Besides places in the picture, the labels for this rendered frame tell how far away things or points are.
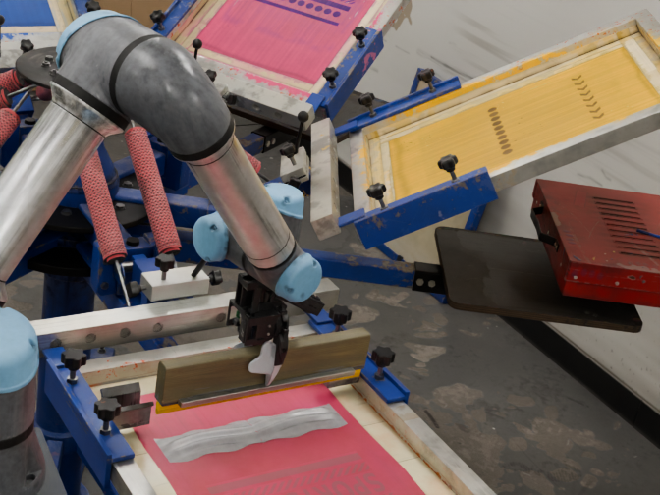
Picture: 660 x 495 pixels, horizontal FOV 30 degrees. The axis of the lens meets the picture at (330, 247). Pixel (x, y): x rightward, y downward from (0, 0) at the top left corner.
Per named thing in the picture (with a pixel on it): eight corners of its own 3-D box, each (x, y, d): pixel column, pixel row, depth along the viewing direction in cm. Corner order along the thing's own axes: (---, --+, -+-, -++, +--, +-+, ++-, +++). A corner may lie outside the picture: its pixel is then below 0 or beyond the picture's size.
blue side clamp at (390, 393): (404, 421, 235) (410, 391, 232) (382, 426, 233) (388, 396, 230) (325, 341, 257) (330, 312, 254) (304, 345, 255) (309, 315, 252)
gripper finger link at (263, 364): (242, 389, 212) (245, 340, 209) (272, 383, 215) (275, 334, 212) (250, 396, 209) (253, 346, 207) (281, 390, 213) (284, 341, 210)
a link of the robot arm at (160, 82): (217, 47, 151) (341, 271, 188) (165, 19, 158) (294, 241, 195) (151, 110, 148) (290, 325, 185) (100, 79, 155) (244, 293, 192)
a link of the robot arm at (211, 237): (235, 237, 185) (290, 223, 192) (190, 207, 192) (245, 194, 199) (229, 283, 188) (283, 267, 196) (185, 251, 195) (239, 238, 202)
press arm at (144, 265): (192, 318, 247) (193, 297, 245) (164, 322, 244) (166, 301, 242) (156, 277, 260) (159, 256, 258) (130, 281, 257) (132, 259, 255)
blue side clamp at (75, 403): (132, 482, 207) (136, 449, 204) (104, 489, 204) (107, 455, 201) (70, 386, 229) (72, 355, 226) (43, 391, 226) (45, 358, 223)
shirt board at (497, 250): (600, 275, 322) (608, 247, 319) (635, 357, 286) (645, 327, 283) (87, 207, 312) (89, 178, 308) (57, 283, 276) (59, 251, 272)
